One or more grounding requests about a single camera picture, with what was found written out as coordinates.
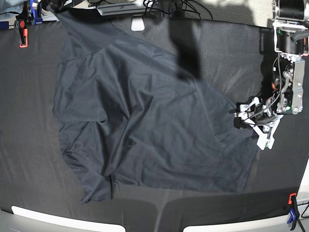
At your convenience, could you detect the blue clamp top left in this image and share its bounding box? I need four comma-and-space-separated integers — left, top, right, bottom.
29, 0, 43, 25

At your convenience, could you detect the red black clamp left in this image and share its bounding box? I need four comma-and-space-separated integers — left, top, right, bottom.
14, 20, 28, 48

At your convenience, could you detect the red blue clamp bottom right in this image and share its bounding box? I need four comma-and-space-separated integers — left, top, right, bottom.
287, 193, 306, 232

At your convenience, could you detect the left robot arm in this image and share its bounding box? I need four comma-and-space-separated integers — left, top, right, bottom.
234, 0, 309, 150

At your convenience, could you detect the dark navy t-shirt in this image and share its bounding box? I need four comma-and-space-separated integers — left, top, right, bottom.
53, 8, 257, 203

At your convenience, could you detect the white tab on cloth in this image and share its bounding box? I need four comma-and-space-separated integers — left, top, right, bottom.
131, 17, 145, 32

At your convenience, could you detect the black cable bundle top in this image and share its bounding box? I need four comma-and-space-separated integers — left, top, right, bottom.
143, 0, 214, 20

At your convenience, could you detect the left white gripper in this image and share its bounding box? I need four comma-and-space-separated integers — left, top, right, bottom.
234, 97, 283, 149

